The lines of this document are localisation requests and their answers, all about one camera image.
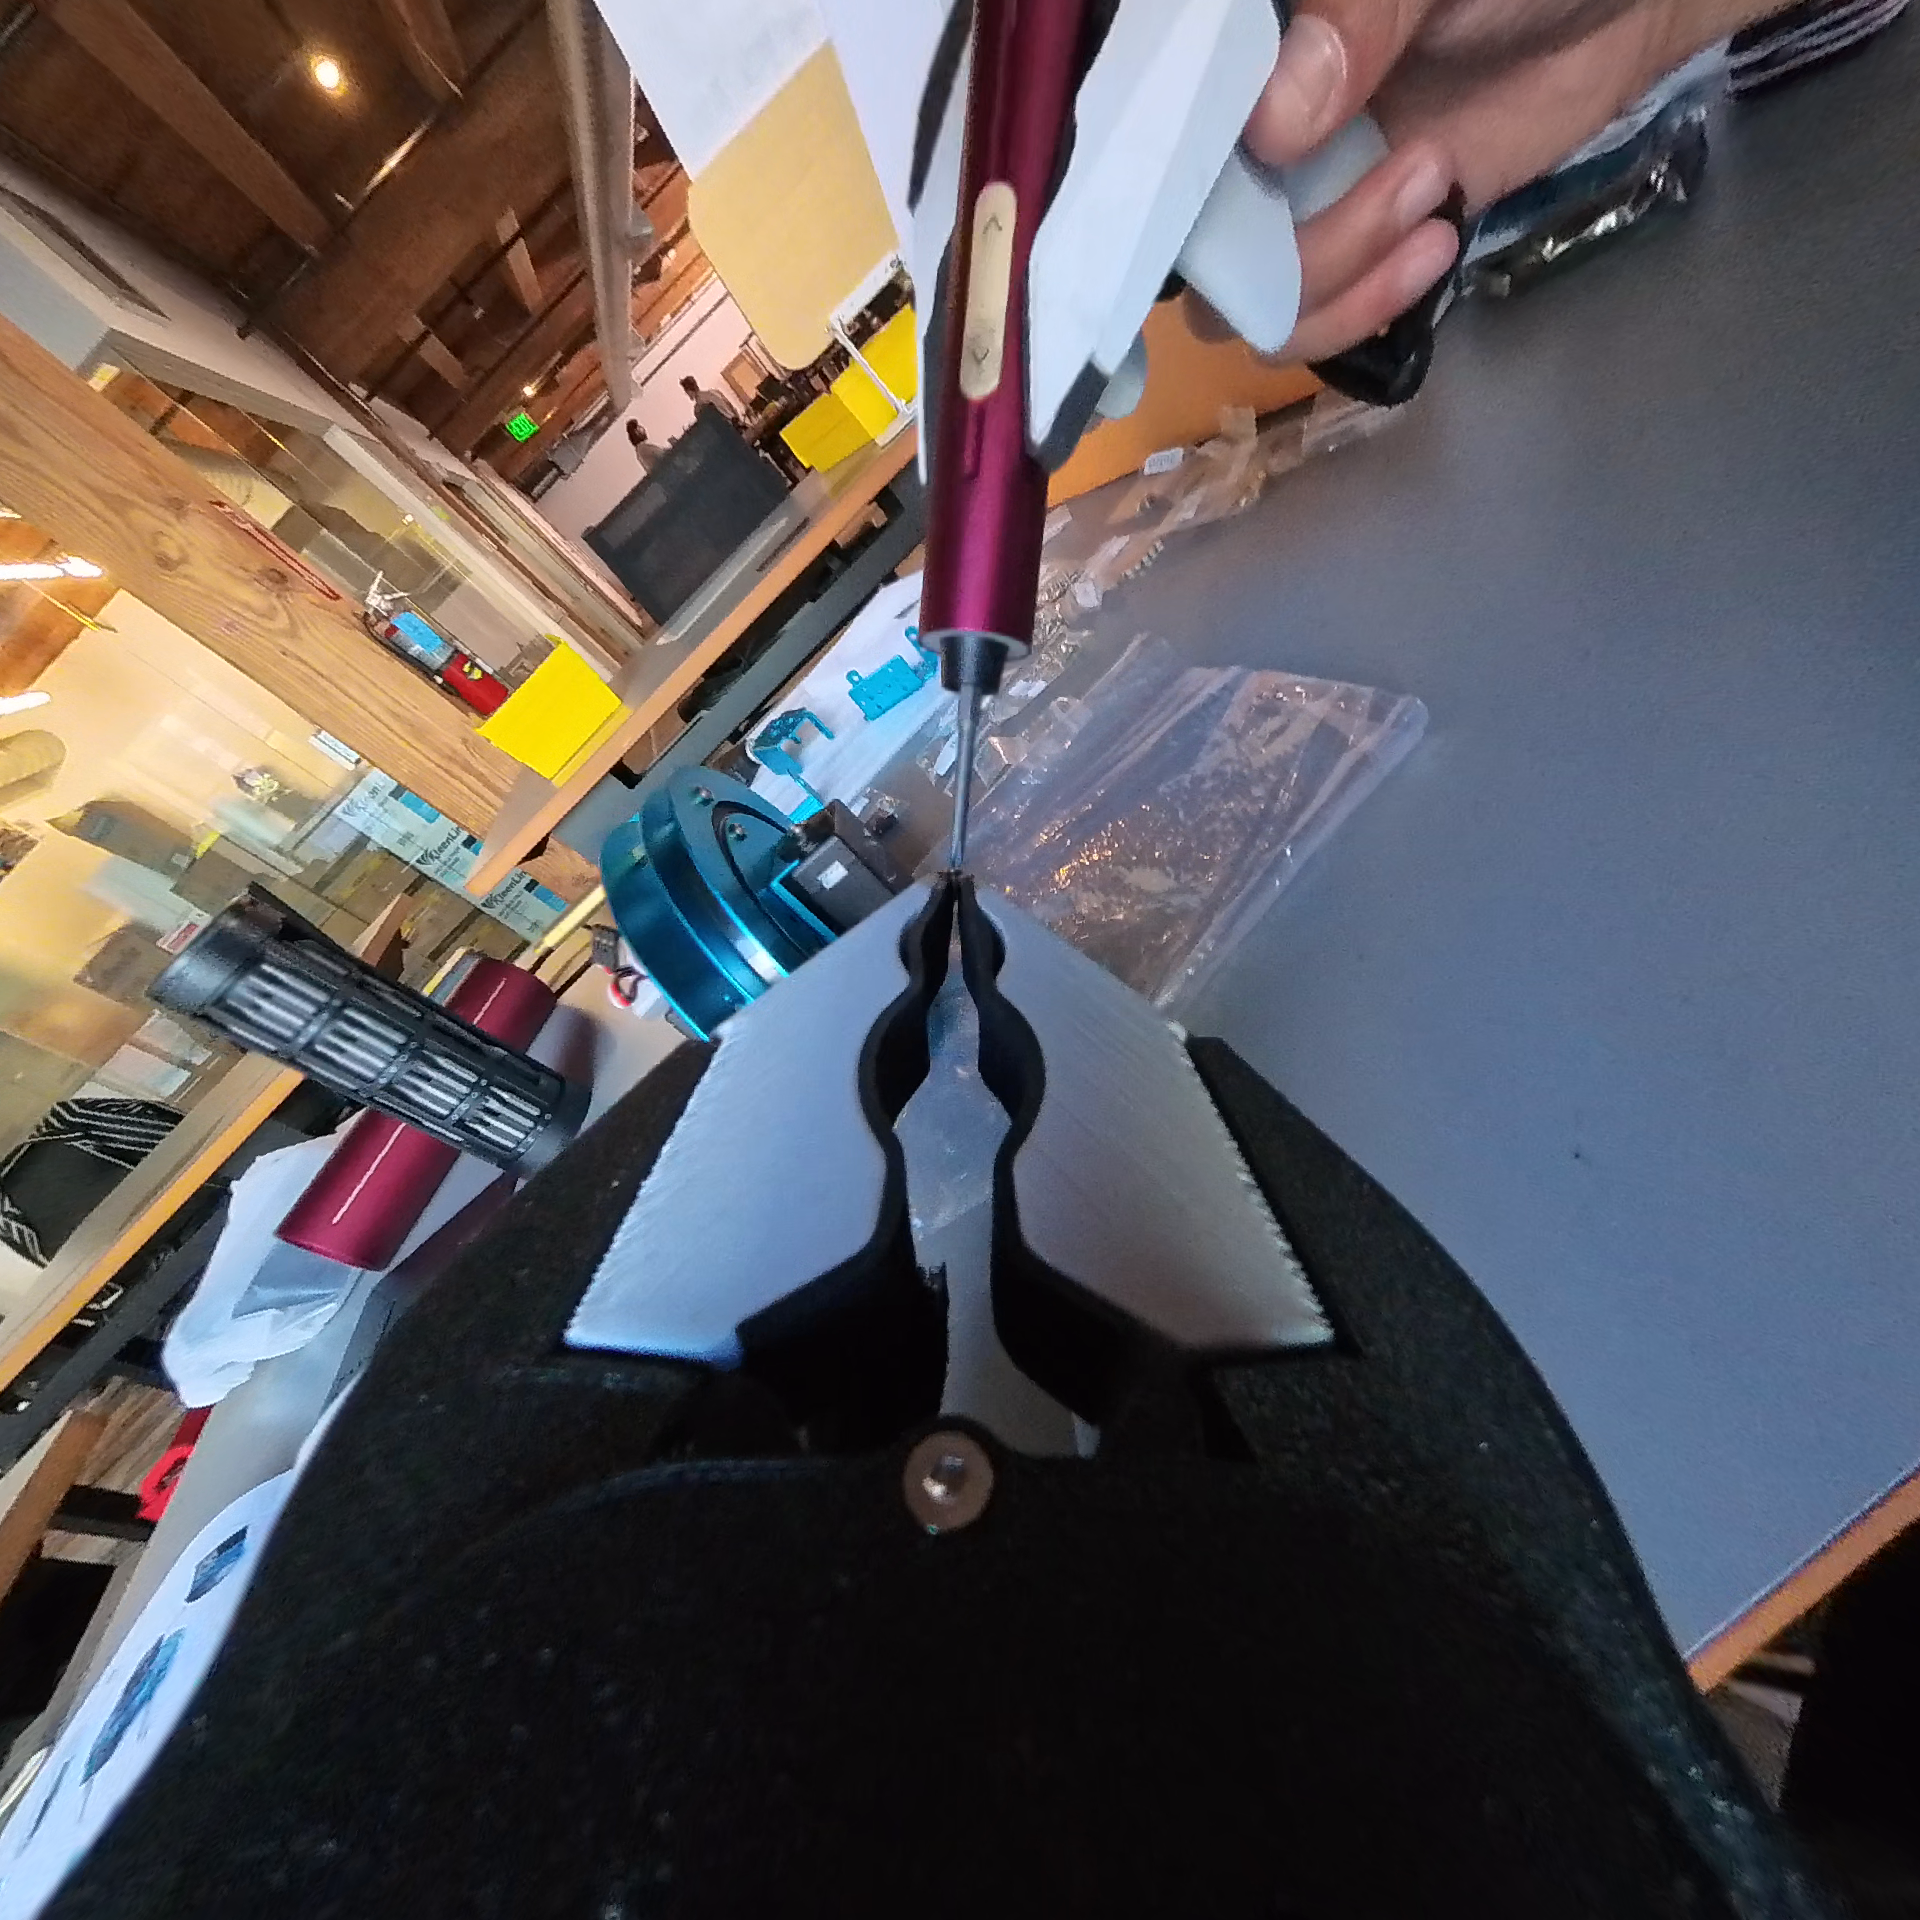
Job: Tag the wooden pillar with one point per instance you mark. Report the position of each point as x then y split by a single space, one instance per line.
177 526

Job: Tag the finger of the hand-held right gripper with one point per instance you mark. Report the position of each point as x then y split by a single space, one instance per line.
1139 163
942 89

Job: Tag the wood-edged grey desk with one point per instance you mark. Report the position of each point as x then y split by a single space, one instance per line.
719 596

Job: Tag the yellow plastic bin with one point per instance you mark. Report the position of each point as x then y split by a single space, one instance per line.
848 399
551 715

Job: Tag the black screwdriver bit holder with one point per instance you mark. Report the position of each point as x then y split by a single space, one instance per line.
360 1031

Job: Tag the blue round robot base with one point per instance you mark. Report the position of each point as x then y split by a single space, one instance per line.
694 899

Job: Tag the clear plastic bag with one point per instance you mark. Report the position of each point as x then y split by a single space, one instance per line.
1197 810

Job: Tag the red cylindrical case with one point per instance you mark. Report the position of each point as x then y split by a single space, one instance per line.
372 1186

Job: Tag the gold rounded board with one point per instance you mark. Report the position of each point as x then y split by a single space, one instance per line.
777 227

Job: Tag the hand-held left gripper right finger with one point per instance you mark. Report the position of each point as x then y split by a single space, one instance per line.
1155 1186

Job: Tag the blank white card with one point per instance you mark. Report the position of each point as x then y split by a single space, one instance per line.
703 60

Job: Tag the group of blue metal brackets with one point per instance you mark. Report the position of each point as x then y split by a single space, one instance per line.
887 686

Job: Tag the white and orange open box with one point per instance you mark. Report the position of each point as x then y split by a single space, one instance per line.
1197 438

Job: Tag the white foam sheet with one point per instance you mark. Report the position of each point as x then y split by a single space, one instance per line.
901 614

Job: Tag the crumpled white plastic wrap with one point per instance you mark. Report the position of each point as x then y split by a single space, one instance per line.
258 1291

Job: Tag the red electric screwdriver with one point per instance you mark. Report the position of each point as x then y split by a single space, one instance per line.
975 497

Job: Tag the person's right hand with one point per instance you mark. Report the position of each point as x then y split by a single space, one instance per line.
1503 74

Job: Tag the stack of cardboard boxes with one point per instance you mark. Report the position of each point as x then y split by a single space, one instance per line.
387 819

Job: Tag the printed assembly instruction sheet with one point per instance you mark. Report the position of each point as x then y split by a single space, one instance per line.
199 1616

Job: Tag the silver duct with capped end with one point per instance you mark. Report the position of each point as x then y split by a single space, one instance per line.
606 195

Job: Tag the red fire extinguisher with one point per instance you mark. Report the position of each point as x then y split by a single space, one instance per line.
453 662

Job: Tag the striped jacket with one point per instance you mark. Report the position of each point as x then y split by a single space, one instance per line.
89 1178

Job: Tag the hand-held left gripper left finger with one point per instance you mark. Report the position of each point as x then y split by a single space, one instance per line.
719 1186

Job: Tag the bag of dark hardware parts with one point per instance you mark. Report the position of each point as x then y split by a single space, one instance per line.
1591 195

